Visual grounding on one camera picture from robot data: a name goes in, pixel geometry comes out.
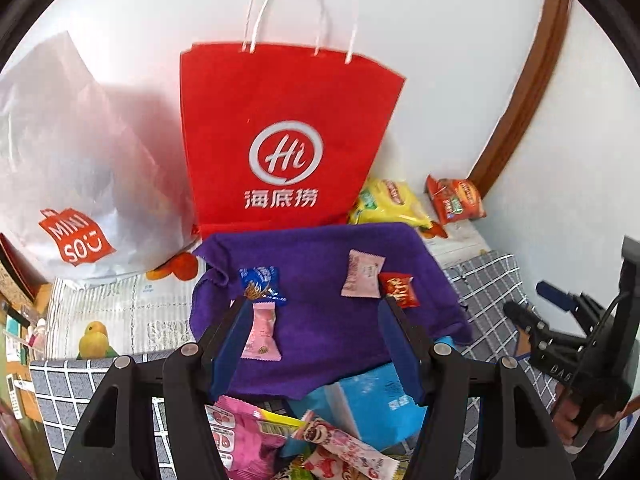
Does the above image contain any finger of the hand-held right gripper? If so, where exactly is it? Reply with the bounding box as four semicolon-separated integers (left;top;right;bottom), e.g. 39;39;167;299
502;300;551;356
535;281;608;313

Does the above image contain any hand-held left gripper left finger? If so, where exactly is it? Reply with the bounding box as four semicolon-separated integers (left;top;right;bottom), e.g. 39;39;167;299
55;297;258;480

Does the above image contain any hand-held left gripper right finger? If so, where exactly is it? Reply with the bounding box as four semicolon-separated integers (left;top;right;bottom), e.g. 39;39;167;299
377;296;573;480

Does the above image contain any small pink candy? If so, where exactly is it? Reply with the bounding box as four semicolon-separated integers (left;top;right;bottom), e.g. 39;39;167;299
241;302;282;362

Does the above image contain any red snack packet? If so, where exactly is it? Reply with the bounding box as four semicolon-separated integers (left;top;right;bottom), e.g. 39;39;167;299
378;272;421;309

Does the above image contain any blue tissue pack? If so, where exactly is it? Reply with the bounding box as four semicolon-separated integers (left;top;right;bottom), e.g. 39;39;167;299
292;336;457;453

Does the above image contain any blue candy packet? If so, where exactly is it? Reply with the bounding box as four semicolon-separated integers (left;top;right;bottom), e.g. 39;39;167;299
239;265;289;307

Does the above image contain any white pink snack packet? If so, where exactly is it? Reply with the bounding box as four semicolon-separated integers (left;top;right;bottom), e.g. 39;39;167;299
341;249;386;300

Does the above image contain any pink snack bag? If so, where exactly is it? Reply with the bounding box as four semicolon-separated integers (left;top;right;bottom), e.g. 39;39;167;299
206;395;306;480

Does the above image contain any strawberry bear snack stick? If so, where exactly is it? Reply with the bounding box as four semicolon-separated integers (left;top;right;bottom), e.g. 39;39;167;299
287;410;401;480

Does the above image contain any person's right forearm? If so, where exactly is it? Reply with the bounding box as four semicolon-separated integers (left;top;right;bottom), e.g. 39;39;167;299
570;425;640;480

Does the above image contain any person's right hand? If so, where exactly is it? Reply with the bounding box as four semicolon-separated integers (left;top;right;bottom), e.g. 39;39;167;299
550;389;583;451

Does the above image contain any grey checked blanket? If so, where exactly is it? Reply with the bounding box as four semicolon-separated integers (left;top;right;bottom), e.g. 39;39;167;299
29;250;576;480

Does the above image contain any purple towel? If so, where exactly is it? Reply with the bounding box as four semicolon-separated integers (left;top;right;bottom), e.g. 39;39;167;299
190;222;473;401

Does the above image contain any orange chip bag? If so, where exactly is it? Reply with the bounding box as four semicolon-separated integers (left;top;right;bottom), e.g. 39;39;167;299
426;175;487;225

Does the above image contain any yellow chip bag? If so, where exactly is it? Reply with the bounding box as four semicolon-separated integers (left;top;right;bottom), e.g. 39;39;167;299
348;178;436;228

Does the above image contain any patterned brown box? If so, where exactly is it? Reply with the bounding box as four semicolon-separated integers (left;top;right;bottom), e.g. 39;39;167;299
0;232;51;306

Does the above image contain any red paper bag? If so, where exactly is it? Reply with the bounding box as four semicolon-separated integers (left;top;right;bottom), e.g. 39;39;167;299
179;0;407;241

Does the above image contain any white plastic bag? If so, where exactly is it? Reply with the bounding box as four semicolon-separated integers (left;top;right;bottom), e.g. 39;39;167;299
0;30;201;286

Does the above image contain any brown wooden door frame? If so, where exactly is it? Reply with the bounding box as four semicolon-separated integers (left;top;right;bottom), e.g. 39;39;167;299
470;0;572;193

